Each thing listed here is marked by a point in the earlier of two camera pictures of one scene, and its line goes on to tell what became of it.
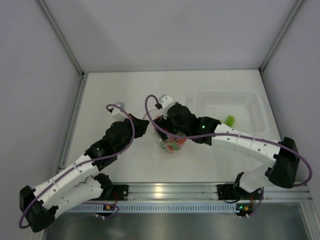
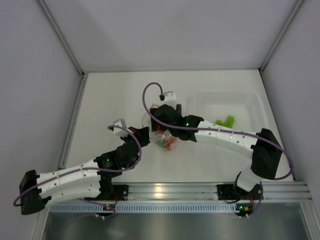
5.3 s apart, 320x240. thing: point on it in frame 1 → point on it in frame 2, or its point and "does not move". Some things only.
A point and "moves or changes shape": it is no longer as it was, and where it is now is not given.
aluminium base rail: [192, 192] does not move
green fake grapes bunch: [229, 120] does not move
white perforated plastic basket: [247, 108] does not move
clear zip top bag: [174, 144] moves or changes shape
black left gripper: [140, 125] → [141, 134]
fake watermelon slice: [172, 146] → [166, 144]
